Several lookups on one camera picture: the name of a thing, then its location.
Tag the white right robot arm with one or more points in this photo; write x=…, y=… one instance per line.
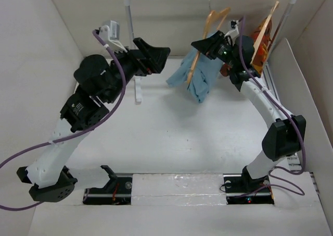
x=286, y=131

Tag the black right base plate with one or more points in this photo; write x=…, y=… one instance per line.
x=241, y=190

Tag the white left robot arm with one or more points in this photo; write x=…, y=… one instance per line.
x=100, y=82

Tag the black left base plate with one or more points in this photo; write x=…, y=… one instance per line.
x=116, y=191

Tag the wooden hanger with garment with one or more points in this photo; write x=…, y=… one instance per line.
x=262, y=35

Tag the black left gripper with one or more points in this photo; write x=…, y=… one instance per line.
x=150, y=60

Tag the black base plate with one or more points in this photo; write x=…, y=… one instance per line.
x=116, y=191
x=241, y=190

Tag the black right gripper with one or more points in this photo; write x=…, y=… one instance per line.
x=208, y=46

